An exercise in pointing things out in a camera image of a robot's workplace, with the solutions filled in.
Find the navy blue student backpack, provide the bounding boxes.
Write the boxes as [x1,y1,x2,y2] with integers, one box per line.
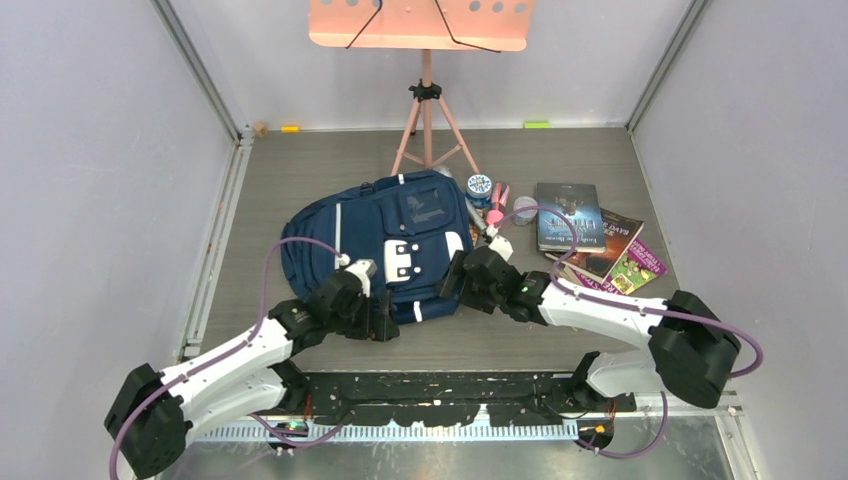
[280,170,473,325]

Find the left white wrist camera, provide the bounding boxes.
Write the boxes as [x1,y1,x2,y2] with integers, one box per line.
[337,254,377,297]

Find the small cork piece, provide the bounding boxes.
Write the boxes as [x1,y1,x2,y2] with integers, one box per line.
[253,122,268,138]

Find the brown cover book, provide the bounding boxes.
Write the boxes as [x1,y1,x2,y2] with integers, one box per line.
[565,207,644,283]

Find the clear small round container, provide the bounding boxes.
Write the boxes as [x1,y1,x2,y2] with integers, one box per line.
[511,196,538,226]

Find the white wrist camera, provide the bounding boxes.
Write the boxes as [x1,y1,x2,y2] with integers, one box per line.
[484,224,514,261]
[337,254,377,297]

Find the silver microphone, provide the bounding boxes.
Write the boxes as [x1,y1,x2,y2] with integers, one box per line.
[434,165,487,233]

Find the pink highlighter marker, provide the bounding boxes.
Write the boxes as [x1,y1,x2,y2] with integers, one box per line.
[486,182,510,226]

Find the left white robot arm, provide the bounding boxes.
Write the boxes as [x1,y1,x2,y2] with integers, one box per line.
[104,259,377,479]

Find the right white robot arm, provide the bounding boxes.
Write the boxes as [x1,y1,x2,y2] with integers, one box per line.
[436,247,741,411]

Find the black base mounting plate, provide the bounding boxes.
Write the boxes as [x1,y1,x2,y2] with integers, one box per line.
[291,370,637,429]

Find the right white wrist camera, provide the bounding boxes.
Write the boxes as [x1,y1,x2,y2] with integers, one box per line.
[484,224,514,261]

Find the purple magenta booklet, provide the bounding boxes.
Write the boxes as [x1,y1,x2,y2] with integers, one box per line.
[574,239,667,295]

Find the blue patterned round tin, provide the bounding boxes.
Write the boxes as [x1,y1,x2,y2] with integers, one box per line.
[465,174,494,209]

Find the dark blue fantasy book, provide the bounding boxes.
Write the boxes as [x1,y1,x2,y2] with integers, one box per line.
[535,182,607,253]

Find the pink music stand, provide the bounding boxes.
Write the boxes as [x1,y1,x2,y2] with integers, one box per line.
[308,0,536,175]

